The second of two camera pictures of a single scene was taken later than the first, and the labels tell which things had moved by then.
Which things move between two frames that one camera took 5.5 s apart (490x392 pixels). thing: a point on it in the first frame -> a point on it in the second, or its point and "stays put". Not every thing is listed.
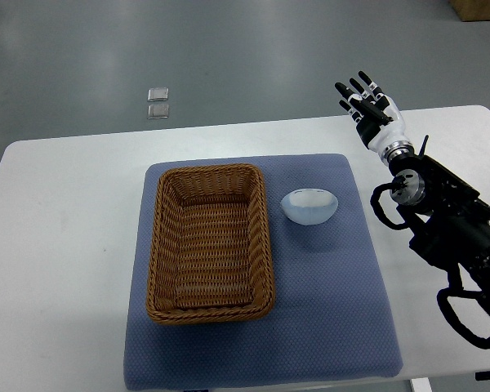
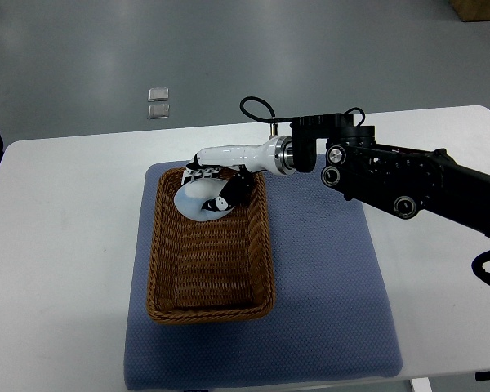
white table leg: x=421 y=385 stays put
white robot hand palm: x=394 y=131 -> x=274 y=156
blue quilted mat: x=331 y=319 stays put
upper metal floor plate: x=158 y=94 stays put
